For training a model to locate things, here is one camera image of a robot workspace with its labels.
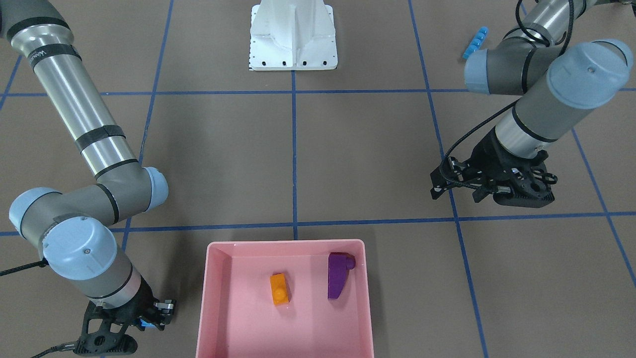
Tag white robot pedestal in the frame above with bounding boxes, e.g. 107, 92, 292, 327
248, 0, 338, 71

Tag purple block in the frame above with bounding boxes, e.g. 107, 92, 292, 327
327, 252, 356, 300

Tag long blue block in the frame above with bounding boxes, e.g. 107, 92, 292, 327
462, 26, 490, 60

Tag pink plastic box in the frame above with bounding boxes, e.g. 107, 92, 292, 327
196, 239, 375, 358

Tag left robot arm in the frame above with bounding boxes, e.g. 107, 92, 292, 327
431, 0, 635, 208

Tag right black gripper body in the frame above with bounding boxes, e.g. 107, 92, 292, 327
94, 276, 159, 331

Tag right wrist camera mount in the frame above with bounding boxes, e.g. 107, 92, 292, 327
72, 302, 138, 357

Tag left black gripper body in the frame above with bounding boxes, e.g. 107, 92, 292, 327
469, 129, 549, 195

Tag orange block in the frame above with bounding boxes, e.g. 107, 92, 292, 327
269, 272, 291, 306

